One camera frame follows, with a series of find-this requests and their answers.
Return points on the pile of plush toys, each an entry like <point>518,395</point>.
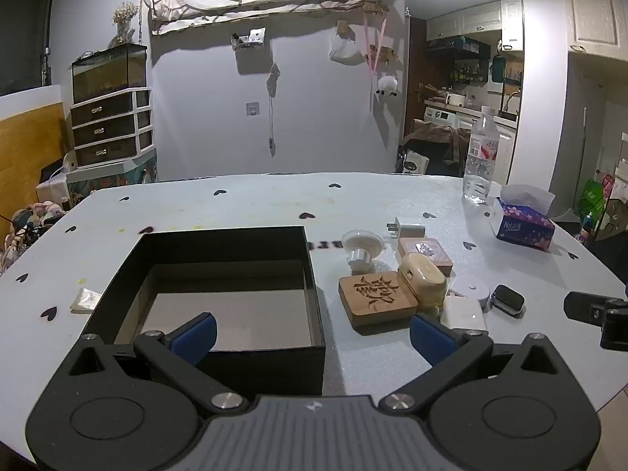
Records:
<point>34,216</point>

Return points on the green hanging bottle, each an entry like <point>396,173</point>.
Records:
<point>498,68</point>

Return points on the wooden bear wall ornament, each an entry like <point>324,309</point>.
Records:
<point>385,54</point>

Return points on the white power adapter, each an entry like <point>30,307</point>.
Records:
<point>463,316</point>

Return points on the white round disc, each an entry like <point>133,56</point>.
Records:
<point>473,287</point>

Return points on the carved wooden tile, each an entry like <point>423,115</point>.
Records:
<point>378,299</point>

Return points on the square adhesive wall hook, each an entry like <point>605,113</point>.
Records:
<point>252,109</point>

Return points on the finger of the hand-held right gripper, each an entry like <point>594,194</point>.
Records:
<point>584,308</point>

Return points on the wooden wall hook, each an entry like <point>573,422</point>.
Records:
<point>342,27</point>

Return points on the dark window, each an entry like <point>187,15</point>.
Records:
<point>24,24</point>

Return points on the pink hanging ribbon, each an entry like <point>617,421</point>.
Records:
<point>375,49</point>

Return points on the white appliance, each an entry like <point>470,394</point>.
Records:
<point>54,181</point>

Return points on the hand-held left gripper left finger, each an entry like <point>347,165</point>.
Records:
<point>196,336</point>

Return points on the white bag with face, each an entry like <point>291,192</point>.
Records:
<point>417,162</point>

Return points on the white hanging bag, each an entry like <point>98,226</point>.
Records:
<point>346,51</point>

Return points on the pink brown small box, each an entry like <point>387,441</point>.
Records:
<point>436,252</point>

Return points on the wooden hook rack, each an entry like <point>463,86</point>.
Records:
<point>377,7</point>

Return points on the white wall plug charger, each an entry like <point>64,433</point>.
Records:
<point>409,229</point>

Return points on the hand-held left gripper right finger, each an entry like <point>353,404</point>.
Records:
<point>431,343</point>

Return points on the chair with brown clothes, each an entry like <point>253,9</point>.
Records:
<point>434,135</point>

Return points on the white plastic drawer unit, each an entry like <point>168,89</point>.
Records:
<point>105,130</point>

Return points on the clear wall shelf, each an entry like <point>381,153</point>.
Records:
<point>250,39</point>

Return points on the black cardboard box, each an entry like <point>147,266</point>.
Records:
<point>117,274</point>

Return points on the teal printed cabinet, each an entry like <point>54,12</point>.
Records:
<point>122,176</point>

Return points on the shelf of spice bottles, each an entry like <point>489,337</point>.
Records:
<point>468,72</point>

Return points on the dried flower bouquet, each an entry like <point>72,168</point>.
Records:
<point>123,17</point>

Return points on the brown wooden door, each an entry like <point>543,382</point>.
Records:
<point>414,68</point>

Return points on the cream satin ribbon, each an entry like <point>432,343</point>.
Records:
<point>86,300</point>

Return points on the clear water bottle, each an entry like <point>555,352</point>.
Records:
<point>481,157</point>

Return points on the kitchen faucet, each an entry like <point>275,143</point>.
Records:
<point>512,100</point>

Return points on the white rice cooker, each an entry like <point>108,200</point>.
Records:
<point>455,99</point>

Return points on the beige earbuds case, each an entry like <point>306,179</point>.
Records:
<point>424,279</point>

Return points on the white kitchen wall cabinets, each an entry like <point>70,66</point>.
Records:
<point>471,19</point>

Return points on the white sheep plush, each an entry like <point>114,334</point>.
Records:
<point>386,84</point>

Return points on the glass fish tank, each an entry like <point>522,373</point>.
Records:
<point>110,76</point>

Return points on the green bag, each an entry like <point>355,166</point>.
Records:
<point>592,195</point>

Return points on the floral tissue box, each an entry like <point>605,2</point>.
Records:
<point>522,228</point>

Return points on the white suction cup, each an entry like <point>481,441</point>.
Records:
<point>363,243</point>

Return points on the washing machine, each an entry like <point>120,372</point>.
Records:
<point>441,117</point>

